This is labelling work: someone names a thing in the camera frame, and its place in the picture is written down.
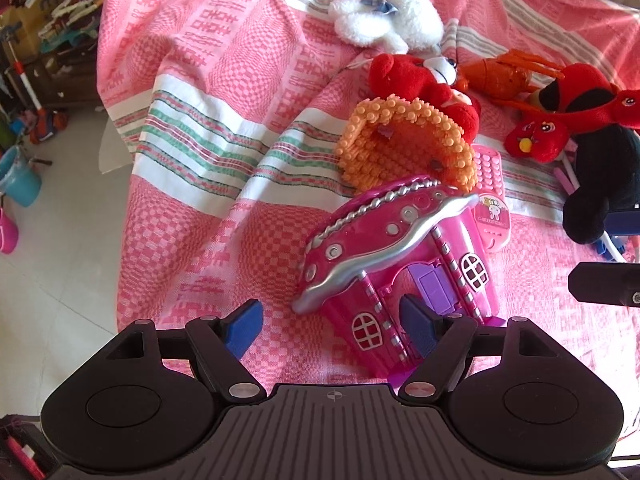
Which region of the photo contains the black mouse plush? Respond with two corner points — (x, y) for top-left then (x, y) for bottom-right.
(562, 122), (640, 245)

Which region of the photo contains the pink toy phone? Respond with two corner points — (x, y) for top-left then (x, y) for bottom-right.
(470, 144), (512, 251)

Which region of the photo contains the red plush with white face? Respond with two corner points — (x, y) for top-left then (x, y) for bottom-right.
(369, 52), (482, 136)

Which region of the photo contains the kick scooter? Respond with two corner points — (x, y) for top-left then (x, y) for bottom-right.
(0, 25), (71, 146)

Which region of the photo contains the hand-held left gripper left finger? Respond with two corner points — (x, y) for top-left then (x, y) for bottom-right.
(107, 299), (266, 403)

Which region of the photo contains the orange bristle block toy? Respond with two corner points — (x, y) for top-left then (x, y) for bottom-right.
(334, 96), (476, 195)

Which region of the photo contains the white fluffy plush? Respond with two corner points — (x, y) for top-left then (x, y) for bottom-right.
(330, 0), (443, 53)

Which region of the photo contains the blue white toy disc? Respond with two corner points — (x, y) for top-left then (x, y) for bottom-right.
(592, 232), (628, 263)

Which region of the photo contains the pink toy house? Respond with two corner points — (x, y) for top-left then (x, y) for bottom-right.
(291, 175), (501, 386)

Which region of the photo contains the pink bucket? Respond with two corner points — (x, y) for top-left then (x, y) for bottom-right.
(0, 205), (21, 255)

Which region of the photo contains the dark red black object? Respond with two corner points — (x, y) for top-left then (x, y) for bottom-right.
(0, 415), (53, 480)

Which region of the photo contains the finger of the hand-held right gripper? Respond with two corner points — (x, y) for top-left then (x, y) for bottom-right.
(606, 202), (640, 237)
(568, 261), (640, 307)

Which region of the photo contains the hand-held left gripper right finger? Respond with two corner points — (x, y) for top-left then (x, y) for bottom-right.
(397, 294), (551, 403)

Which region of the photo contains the brown cardboard box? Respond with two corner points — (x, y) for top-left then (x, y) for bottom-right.
(7, 0), (73, 58)

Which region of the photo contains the blue bucket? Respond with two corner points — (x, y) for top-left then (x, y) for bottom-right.
(0, 145), (43, 208)

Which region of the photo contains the white building block toy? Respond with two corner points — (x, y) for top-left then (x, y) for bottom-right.
(40, 0), (106, 56)

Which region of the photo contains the pink patterned blanket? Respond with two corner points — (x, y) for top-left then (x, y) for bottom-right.
(95, 0), (640, 386)

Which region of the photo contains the red plush with yellow nose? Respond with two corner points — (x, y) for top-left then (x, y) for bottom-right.
(504, 62), (640, 163)

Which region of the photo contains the orange toy lobster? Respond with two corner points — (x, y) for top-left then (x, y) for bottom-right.
(459, 49), (566, 107)

